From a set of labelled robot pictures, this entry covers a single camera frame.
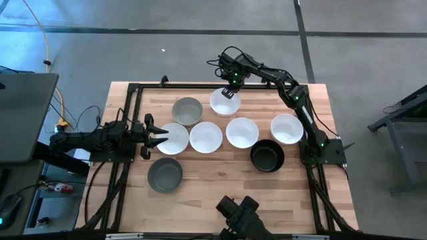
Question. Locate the dark grey desk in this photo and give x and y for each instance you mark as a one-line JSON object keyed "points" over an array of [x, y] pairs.
{"points": [[20, 180]]}

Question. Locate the white paper sheet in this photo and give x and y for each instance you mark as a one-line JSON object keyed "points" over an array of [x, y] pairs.
{"points": [[81, 156]]}

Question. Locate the dark grey bowl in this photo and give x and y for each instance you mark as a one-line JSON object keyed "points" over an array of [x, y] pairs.
{"points": [[164, 175]]}

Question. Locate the silver metal bracket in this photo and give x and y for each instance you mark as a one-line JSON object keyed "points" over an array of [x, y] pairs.
{"points": [[123, 236], [310, 237]]}

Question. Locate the white plastic bowl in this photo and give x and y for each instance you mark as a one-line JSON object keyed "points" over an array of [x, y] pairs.
{"points": [[287, 128], [175, 141], [223, 107], [242, 132]]}

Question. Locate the black frame clamp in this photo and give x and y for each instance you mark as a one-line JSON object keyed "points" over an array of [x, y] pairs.
{"points": [[163, 79]]}

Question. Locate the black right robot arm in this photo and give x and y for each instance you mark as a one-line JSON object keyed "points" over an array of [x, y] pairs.
{"points": [[305, 115]]}

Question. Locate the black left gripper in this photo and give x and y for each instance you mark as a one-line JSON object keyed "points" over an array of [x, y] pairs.
{"points": [[136, 134]]}

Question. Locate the grey blue shelf cart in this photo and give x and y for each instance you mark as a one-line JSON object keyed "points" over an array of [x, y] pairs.
{"points": [[56, 206]]}

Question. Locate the black bowl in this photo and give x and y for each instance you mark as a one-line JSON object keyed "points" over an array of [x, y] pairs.
{"points": [[267, 155]]}

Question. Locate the black aluminium table frame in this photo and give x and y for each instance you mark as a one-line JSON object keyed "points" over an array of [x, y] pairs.
{"points": [[187, 86]]}

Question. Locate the black computer mouse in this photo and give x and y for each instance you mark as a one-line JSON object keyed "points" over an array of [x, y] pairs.
{"points": [[8, 208]]}

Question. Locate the light grey bowl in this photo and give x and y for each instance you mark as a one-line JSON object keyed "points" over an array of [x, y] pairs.
{"points": [[187, 111]]}

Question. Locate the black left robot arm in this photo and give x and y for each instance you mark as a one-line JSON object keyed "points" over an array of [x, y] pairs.
{"points": [[86, 138]]}

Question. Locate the stack of white grey bowls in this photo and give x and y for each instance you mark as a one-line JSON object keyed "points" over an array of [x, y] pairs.
{"points": [[205, 137]]}

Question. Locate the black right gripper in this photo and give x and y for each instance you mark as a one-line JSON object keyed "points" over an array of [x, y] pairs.
{"points": [[237, 77]]}

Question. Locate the dark grey metal cart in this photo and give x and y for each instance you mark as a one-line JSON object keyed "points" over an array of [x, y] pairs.
{"points": [[397, 113]]}

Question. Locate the yellow power plug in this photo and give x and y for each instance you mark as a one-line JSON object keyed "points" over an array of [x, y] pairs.
{"points": [[61, 126]]}

